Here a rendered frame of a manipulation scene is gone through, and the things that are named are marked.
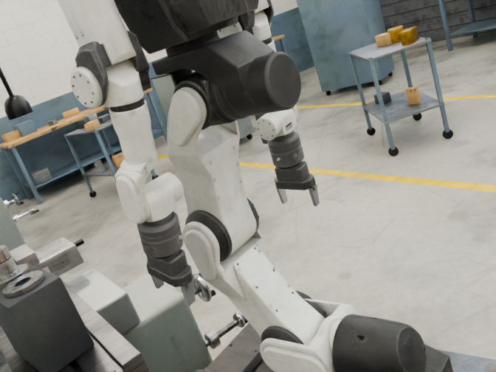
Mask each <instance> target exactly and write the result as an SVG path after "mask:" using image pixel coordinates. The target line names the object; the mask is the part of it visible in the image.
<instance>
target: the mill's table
mask: <svg viewBox="0 0 496 372"><path fill-rule="evenodd" d="M63 284H64V286H65V287H66V290H67V291H68V293H69V295H70V297H71V299H72V301H73V303H74V305H75V307H76V309H77V311H78V313H79V315H80V317H81V319H82V321H83V322H84V324H85V326H86V328H87V330H88V332H89V334H90V336H91V338H92V340H93V342H94V345H93V346H92V347H91V348H90V349H88V350H87V351H85V352H84V353H83V354H81V355H80V356H79V357H77V358H76V359H74V360H73V361H71V362H70V363H69V364H68V365H66V366H65V367H63V368H62V369H60V370H59V371H58V372H150V371H149V370H148V367H147V365H146V363H145V360H144V359H143V357H142V354H141V353H140V352H139V351H138V350H137V349H136V348H135V347H134V346H133V345H132V344H131V343H130V342H129V341H127V340H126V339H125V338H124V337H123V336H122V335H121V334H120V333H119V332H118V331H116V330H115V329H114V328H113V327H112V326H111V325H110V324H109V323H107V322H106V321H105V320H104V319H103V318H102V317H101V316H100V315H99V314H98V313H97V312H96V311H95V310H94V309H93V308H92V307H91V306H90V305H89V304H88V303H86V302H85V301H84V300H83V299H82V298H81V297H80V296H79V295H78V294H76V293H75V292H74V291H73V290H72V289H71V288H70V287H69V286H68V285H66V284H65V283H64V282H63ZM0 347H1V349H2V351H3V353H4V356H5V358H6V360H7V362H8V365H9V366H10V369H11V371H12V372H39V371H38V370H37V369H36V368H34V367H33V366H32V365H31V364H30V363H28V361H26V360H25V359H24V358H23V357H22V356H21V355H19V354H18V353H17V352H16V351H15V349H14V348H13V346H12V344H11V343H10V341H9V340H8V338H7V335H6V334H5V333H4V330H3V329H2V327H1V325H0Z"/></svg>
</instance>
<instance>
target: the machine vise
mask: <svg viewBox="0 0 496 372"><path fill-rule="evenodd" d="M35 254H36V255H37V257H38V260H39V261H40V263H38V264H37V265H35V266H36V267H38V268H40V269H43V270H45V271H47V272H50V273H52V274H54V275H57V276H60V275H62V274H64V273H65V272H68V271H69V270H71V269H73V268H75V267H76V266H78V265H80V264H82V263H83V259H82V257H81V255H80V253H79V251H78V248H77V247H76V245H75V244H73V243H72V242H71V241H68V240H67V239H65V238H64V237H62V238H60V239H58V240H57V241H54V242H52V243H51V244H48V245H46V246H45V247H43V248H41V249H39V250H37V251H35Z"/></svg>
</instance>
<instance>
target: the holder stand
mask: <svg viewBox="0 0 496 372"><path fill-rule="evenodd" d="M17 267H18V272H17V273H15V274H14V275H13V276H11V277H9V278H7V279H4V280H0V325H1V327H2V329H3V330H4V333H5V334H6V335H7V338H8V340H9V341H10V343H11V344H12V346H13V348H14V349H15V351H16V352H17V353H18V354H19V355H21V356H22V357H23V358H24V359H25V360H26V361H28V363H30V364H31V365H32V366H33V367H34V368H36V369H37V370H38V371H39V372H58V371H59V370H60V369H62V368H63V367H65V366H66V365H68V364H69V363H70V362H71V361H73V360H74V359H76V358H77V357H79V356H80V355H81V354H83V353H84V352H85V351H87V350H88V349H90V348H91V347H92V346H93V345H94V342H93V340H92V338H91V336H90V334H89V332H88V330H87V328H86V326H85V324H84V322H83V321H82V319H81V317H80V315H79V313H78V310H77V309H76V307H75V305H74V303H73V301H72V299H71V297H70V295H69V293H68V291H67V290H66V287H65V286H64V284H63V281H62V280H61V278H60V277H59V276H57V275H54V274H52V273H50V272H47V271H45V270H43V269H40V268H38V267H36V266H33V265H31V264H29V263H25V264H21V265H17Z"/></svg>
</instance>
